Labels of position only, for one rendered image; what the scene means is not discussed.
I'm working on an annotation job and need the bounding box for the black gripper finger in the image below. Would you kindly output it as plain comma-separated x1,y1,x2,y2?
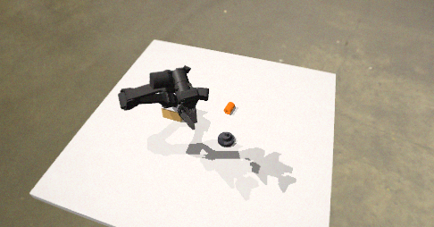
179,113,195,130
180,97,199,123

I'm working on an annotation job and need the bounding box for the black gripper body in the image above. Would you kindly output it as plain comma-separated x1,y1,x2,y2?
173,80,199,114

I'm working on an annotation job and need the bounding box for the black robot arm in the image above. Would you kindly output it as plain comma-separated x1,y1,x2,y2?
118,65,209,111

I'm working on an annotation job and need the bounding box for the orange knob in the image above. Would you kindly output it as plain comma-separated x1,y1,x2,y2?
224,102,235,114

